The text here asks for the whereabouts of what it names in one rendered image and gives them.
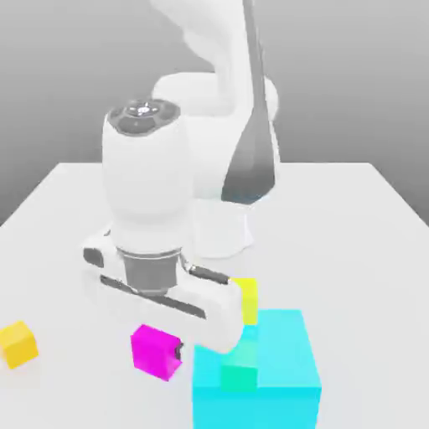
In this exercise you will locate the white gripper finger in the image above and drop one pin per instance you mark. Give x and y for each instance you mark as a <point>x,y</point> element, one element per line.
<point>179,352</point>

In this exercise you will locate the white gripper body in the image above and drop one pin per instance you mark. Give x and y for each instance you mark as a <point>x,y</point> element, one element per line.
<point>218,315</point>

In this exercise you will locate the small magenta cube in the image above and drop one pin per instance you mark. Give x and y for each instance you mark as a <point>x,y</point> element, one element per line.
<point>150,352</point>

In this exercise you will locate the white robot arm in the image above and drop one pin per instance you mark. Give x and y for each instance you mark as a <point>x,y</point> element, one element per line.
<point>147,187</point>

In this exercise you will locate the small lemon yellow cube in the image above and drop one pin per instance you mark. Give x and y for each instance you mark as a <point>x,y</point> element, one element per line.
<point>249,301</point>

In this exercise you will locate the small green cube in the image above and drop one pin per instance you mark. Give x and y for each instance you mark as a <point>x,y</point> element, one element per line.
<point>238,378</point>

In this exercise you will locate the small amber cube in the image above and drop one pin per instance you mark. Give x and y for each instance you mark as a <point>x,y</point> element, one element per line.
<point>18,345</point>

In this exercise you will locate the large cyan box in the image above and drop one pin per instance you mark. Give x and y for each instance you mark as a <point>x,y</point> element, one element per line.
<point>288,368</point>

